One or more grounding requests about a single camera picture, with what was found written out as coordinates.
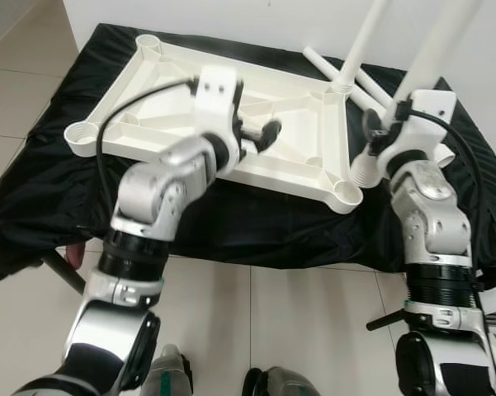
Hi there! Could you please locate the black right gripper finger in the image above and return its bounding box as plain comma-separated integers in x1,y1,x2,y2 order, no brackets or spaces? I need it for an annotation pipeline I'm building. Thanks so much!
361,107,385,153

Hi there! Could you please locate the white plastic children table top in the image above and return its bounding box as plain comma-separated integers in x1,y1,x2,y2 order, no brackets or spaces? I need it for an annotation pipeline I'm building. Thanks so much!
64,33,366,215

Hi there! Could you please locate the black metal table leg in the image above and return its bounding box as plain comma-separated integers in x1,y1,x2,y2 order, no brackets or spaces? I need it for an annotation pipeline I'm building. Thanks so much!
367,276,496,331
40,252,87,296

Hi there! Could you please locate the black cloth table cover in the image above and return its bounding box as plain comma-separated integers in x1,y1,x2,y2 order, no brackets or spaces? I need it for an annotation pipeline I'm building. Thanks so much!
0,23,496,285

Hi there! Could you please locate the grey left robot leg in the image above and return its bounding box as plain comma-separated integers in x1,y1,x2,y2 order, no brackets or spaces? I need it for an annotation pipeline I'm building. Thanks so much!
140,345,192,396

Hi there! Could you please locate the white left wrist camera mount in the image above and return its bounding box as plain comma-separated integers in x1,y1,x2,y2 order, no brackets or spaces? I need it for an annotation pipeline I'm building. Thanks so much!
194,68,244,137

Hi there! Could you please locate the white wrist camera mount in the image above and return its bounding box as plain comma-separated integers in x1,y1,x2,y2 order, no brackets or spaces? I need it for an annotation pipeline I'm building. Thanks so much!
194,68,244,137
371,89,459,178

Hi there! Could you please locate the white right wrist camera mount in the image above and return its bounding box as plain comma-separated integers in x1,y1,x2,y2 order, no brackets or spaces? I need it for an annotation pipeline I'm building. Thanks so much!
371,89,459,178

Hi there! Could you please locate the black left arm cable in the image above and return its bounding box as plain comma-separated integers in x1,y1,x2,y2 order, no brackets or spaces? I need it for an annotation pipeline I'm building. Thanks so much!
95,77,201,207

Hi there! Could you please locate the pink table frame corner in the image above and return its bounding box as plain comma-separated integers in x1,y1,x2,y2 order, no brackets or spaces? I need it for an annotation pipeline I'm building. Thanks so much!
64,243,85,269

